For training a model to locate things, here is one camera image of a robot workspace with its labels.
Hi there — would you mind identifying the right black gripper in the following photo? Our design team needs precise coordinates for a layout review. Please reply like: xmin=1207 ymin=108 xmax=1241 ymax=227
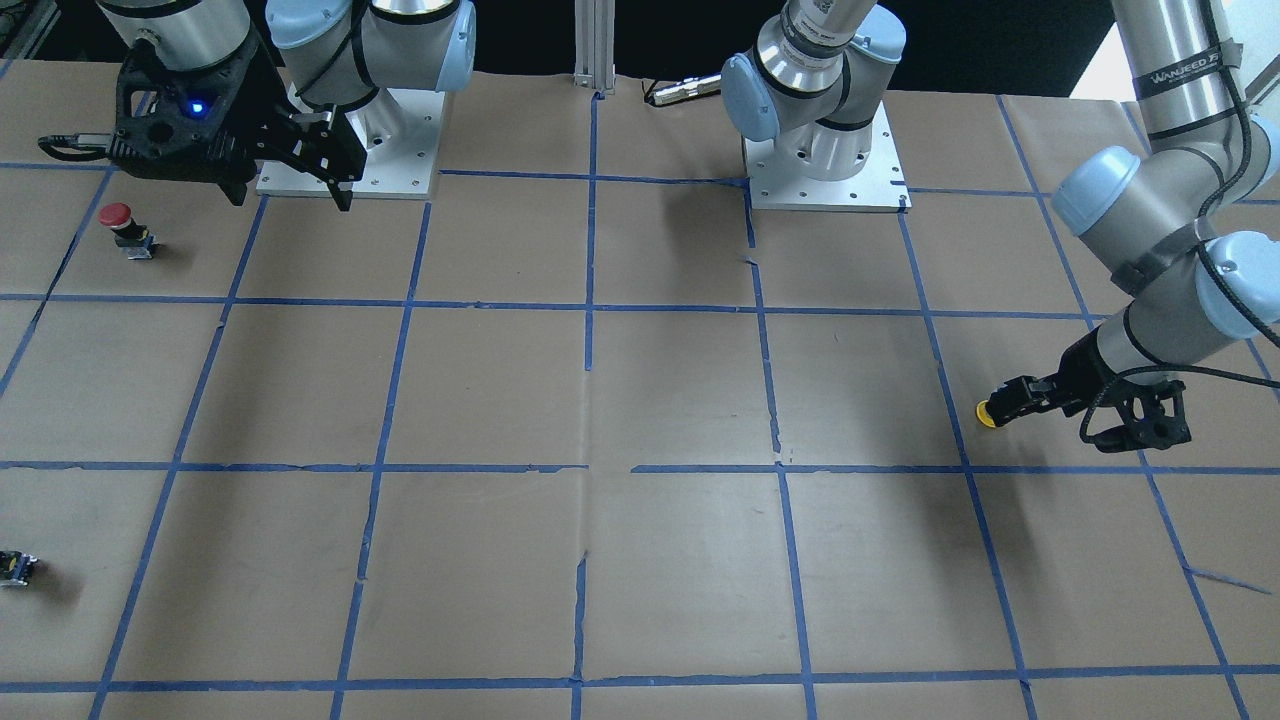
xmin=108 ymin=45 xmax=367 ymax=211

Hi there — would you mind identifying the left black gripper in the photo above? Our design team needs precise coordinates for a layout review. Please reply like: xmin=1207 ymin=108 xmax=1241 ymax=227
xmin=989 ymin=334 xmax=1117 ymax=425

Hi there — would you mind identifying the yellow push button switch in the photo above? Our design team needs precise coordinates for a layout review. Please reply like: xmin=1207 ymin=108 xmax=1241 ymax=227
xmin=975 ymin=400 xmax=998 ymax=429

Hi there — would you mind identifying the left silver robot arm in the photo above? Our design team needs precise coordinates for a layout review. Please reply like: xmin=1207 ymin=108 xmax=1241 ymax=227
xmin=975 ymin=1 xmax=1277 ymax=454

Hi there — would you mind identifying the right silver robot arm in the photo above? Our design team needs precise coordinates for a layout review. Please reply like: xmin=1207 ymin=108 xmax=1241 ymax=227
xmin=95 ymin=1 xmax=477 ymax=210

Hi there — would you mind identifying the brown paper table cover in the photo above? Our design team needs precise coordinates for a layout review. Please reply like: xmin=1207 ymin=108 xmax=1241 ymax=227
xmin=1 ymin=61 xmax=1277 ymax=719

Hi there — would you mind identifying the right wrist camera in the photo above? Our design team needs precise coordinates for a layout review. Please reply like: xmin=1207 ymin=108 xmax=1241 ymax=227
xmin=37 ymin=55 xmax=259 ymax=184

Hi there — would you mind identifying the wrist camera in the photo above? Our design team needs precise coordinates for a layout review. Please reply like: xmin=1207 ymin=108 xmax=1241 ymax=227
xmin=37 ymin=55 xmax=259 ymax=184
xmin=1078 ymin=378 xmax=1192 ymax=454

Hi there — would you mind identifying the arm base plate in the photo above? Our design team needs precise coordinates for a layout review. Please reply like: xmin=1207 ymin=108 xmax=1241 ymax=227
xmin=255 ymin=88 xmax=445 ymax=201
xmin=742 ymin=102 xmax=913 ymax=213

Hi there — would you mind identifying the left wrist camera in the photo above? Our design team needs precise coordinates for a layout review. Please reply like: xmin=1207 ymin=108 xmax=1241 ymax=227
xmin=1078 ymin=378 xmax=1192 ymax=454

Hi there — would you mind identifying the red push button switch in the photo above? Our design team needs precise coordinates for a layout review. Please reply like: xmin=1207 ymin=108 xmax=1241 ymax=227
xmin=97 ymin=202 xmax=156 ymax=261

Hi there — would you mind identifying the aluminium frame post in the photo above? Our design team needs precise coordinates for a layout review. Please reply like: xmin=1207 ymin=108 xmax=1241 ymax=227
xmin=573 ymin=0 xmax=616 ymax=97

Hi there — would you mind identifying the small black switch block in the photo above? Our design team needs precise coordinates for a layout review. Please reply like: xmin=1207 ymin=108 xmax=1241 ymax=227
xmin=0 ymin=550 xmax=40 ymax=587

